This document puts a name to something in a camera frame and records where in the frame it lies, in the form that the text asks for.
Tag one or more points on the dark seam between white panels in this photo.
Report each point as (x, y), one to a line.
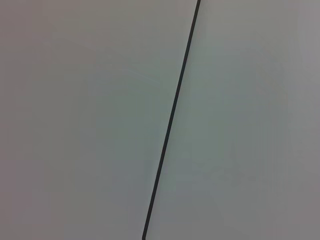
(170, 120)

